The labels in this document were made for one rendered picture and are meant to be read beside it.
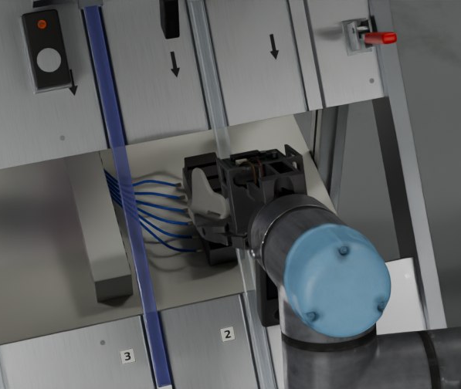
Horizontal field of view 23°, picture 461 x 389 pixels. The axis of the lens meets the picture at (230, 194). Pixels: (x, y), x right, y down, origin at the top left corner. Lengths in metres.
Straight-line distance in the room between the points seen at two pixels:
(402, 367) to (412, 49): 2.00
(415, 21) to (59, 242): 1.56
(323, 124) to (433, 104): 1.12
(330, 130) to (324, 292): 0.81
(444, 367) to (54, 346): 0.47
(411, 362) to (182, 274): 0.69
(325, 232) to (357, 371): 0.11
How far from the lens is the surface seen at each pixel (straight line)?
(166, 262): 1.55
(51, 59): 1.15
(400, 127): 1.25
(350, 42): 1.24
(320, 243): 0.83
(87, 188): 1.58
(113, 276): 1.48
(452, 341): 0.91
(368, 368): 0.88
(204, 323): 1.22
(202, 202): 1.10
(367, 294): 0.83
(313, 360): 0.87
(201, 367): 1.22
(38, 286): 1.54
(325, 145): 1.64
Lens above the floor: 1.83
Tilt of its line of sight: 48 degrees down
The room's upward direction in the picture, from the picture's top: straight up
